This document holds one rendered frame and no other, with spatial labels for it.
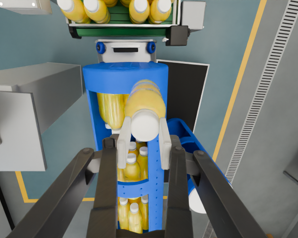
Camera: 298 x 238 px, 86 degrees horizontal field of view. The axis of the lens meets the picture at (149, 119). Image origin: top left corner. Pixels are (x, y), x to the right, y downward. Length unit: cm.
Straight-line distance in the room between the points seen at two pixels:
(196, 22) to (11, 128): 93
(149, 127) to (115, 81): 26
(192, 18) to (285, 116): 208
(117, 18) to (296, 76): 217
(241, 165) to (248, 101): 99
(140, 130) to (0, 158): 84
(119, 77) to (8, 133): 60
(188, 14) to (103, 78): 54
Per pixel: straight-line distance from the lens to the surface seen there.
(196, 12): 88
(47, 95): 110
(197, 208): 116
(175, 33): 69
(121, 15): 78
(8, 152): 95
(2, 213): 295
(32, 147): 89
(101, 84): 47
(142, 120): 20
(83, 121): 190
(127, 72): 44
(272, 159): 299
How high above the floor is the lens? 167
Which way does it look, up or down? 65 degrees down
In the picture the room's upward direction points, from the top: 165 degrees clockwise
